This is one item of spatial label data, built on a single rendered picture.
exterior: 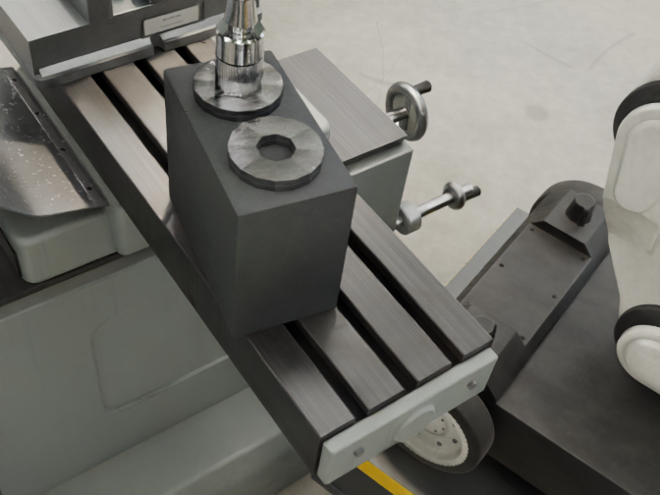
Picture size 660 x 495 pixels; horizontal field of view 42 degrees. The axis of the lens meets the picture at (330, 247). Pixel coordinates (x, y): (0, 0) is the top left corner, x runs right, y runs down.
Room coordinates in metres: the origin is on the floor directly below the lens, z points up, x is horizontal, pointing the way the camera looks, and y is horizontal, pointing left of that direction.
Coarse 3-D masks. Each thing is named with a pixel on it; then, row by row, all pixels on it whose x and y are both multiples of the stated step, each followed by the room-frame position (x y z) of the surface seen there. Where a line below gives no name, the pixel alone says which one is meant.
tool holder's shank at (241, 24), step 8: (232, 0) 0.67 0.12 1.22; (240, 0) 0.67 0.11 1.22; (248, 0) 0.68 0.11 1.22; (232, 8) 0.67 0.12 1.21; (240, 8) 0.67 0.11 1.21; (248, 8) 0.67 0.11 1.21; (224, 16) 0.68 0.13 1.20; (232, 16) 0.67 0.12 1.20; (240, 16) 0.67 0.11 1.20; (248, 16) 0.67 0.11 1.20; (256, 16) 0.68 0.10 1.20; (232, 24) 0.67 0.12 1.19; (240, 24) 0.67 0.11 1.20; (248, 24) 0.67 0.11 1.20; (240, 32) 0.67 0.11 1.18
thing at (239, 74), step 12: (216, 48) 0.67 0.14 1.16; (216, 60) 0.67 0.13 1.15; (228, 60) 0.66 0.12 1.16; (240, 60) 0.66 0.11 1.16; (252, 60) 0.67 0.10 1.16; (216, 72) 0.67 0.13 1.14; (228, 72) 0.66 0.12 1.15; (240, 72) 0.66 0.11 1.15; (252, 72) 0.67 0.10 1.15; (216, 84) 0.67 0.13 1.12; (228, 84) 0.66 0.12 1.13; (240, 84) 0.66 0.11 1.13; (252, 84) 0.67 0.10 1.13; (240, 96) 0.66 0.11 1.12
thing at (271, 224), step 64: (192, 64) 0.72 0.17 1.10; (192, 128) 0.62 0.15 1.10; (256, 128) 0.62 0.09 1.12; (320, 128) 0.65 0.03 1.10; (192, 192) 0.62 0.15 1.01; (256, 192) 0.55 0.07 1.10; (320, 192) 0.56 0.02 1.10; (256, 256) 0.53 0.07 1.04; (320, 256) 0.56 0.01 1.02; (256, 320) 0.53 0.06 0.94
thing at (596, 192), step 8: (560, 184) 1.22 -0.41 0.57; (568, 184) 1.21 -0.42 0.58; (576, 184) 1.21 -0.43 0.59; (584, 184) 1.21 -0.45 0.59; (592, 184) 1.21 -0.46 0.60; (544, 192) 1.22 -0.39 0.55; (584, 192) 1.18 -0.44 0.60; (592, 192) 1.18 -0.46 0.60; (600, 192) 1.18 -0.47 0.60; (536, 200) 1.21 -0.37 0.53; (600, 200) 1.16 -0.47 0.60
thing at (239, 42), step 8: (216, 24) 0.69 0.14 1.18; (224, 24) 0.69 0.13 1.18; (256, 24) 0.69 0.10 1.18; (216, 32) 0.67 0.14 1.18; (224, 32) 0.67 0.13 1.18; (232, 32) 0.67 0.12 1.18; (248, 32) 0.68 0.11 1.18; (256, 32) 0.68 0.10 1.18; (264, 32) 0.68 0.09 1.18; (224, 40) 0.66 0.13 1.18; (232, 40) 0.66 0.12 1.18; (240, 40) 0.66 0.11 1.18; (248, 40) 0.67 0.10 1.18; (256, 40) 0.67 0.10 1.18; (232, 48) 0.66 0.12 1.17; (240, 48) 0.66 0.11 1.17; (248, 48) 0.66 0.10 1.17
